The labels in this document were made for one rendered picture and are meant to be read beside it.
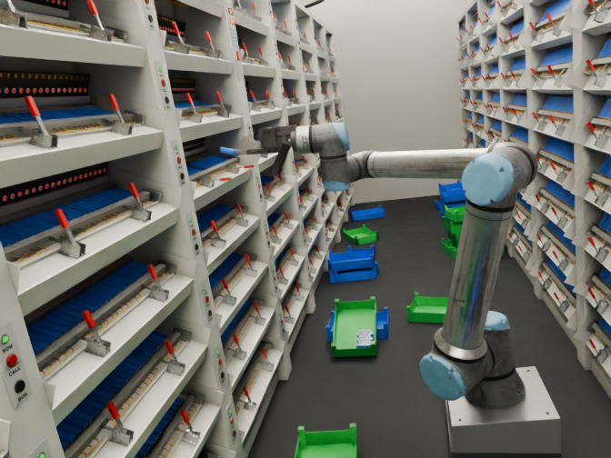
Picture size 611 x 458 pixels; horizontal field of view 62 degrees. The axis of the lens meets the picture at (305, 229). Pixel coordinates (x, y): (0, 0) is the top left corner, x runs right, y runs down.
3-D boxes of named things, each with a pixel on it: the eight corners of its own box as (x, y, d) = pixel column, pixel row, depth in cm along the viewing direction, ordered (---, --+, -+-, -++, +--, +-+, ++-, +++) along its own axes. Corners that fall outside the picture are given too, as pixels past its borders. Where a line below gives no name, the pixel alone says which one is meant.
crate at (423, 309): (473, 307, 268) (472, 293, 266) (467, 324, 250) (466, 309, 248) (415, 305, 281) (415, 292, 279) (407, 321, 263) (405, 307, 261)
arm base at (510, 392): (513, 373, 176) (509, 346, 174) (535, 403, 157) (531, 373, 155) (457, 383, 177) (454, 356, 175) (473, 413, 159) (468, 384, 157)
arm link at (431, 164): (555, 136, 131) (362, 145, 182) (531, 145, 123) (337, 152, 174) (556, 180, 134) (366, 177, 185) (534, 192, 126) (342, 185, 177)
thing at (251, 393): (280, 360, 222) (287, 333, 218) (239, 455, 165) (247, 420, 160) (236, 346, 224) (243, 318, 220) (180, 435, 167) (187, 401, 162)
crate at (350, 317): (376, 355, 234) (375, 343, 229) (334, 357, 238) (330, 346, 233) (376, 307, 257) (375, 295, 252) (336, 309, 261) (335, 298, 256)
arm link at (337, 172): (361, 186, 171) (357, 150, 167) (336, 195, 164) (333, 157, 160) (341, 184, 178) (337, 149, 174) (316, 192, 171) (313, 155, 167)
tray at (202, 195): (249, 178, 203) (254, 155, 200) (190, 214, 145) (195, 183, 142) (202, 165, 205) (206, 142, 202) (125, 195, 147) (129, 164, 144)
